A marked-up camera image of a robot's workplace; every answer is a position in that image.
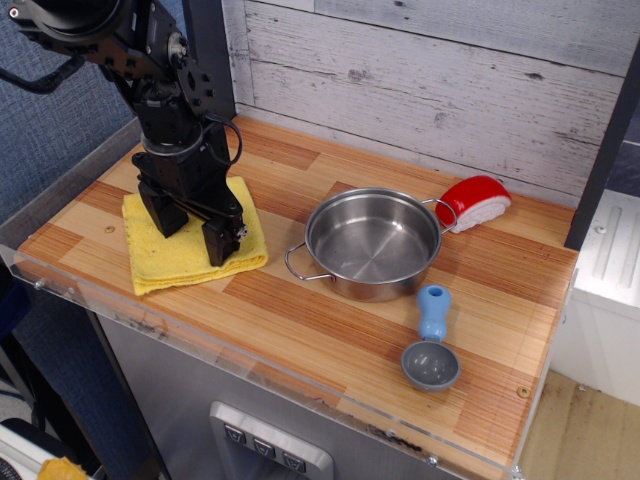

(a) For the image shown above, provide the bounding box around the dark vertical post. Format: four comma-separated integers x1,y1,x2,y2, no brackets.
564,45,639,251
182,0,236,120

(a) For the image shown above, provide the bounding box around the silver dispenser button panel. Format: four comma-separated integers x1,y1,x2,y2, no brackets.
209,401,334,479

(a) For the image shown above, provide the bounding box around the stainless steel cabinet front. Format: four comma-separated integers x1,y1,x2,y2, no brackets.
99,317,450,479

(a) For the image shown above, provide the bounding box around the stainless steel pot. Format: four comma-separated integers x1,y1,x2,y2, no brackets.
284,187,458,302

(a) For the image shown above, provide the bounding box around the clear acrylic front guard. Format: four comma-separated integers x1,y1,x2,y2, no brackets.
1,213,577,479

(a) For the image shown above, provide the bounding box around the dark right vertical post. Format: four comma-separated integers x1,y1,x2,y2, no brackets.
564,45,639,251

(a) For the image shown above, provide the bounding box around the blue and grey scoop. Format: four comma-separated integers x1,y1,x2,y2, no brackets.
400,285,461,392

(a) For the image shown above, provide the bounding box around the dark left vertical post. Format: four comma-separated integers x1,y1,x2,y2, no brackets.
182,0,236,120

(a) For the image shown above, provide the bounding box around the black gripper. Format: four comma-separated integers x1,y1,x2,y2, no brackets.
133,122,248,267

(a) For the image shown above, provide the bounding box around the yellow cloth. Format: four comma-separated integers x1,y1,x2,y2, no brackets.
122,176,269,296

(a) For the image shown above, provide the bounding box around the grey left side rail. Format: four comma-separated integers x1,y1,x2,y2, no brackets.
1,120,141,250

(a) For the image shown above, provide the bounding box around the white appliance at right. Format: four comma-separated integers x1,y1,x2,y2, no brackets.
550,190,639,405

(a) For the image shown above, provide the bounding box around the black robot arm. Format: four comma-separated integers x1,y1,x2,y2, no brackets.
1,1,247,266

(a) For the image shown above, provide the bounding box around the yellow object bottom left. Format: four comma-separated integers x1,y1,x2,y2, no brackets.
36,457,89,480

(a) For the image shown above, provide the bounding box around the red and white sushi toy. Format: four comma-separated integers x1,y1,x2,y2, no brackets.
435,175,512,233

